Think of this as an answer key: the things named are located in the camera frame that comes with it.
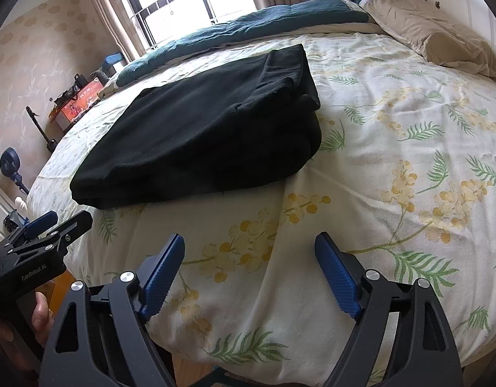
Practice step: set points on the black stick tool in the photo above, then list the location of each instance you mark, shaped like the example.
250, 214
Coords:
40, 129

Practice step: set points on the black bag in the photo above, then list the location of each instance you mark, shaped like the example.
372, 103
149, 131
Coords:
76, 82

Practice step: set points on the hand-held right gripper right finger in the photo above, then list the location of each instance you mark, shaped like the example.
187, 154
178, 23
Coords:
336, 278

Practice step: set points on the white bed post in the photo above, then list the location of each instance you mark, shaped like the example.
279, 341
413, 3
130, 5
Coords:
21, 205

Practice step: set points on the teal quilt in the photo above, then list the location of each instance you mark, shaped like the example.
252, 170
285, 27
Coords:
232, 28

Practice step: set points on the person's left hand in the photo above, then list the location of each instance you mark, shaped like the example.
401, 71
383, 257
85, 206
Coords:
42, 314

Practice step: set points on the barred window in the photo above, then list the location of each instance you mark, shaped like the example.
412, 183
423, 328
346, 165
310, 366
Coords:
171, 8

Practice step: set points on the beige pillow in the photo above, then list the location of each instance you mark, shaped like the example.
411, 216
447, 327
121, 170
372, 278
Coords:
425, 28

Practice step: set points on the red printed box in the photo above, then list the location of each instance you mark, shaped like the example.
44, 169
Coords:
76, 107

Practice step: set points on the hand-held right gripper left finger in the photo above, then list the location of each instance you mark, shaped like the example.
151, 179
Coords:
161, 278

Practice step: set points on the floral bed sheet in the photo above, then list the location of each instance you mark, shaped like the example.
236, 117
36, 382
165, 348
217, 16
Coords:
393, 129

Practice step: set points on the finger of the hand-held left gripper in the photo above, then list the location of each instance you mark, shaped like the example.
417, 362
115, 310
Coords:
70, 229
40, 223

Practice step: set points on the dark blue floor fan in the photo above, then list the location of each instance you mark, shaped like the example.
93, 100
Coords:
10, 161

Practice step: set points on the black pants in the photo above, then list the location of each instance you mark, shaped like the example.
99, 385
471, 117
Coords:
191, 137

